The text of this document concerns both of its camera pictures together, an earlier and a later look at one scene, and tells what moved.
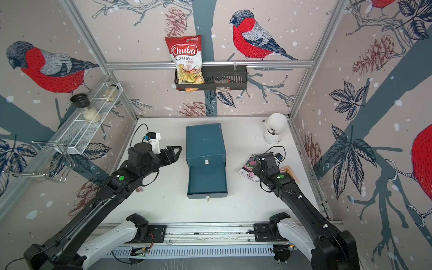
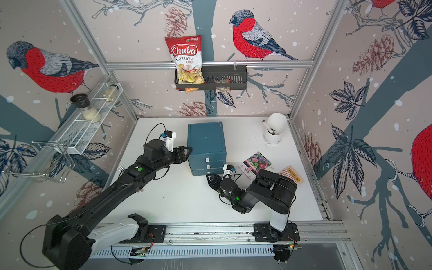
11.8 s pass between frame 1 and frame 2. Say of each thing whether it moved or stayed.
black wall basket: stayed
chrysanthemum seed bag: stayed
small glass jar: stayed
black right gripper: moved
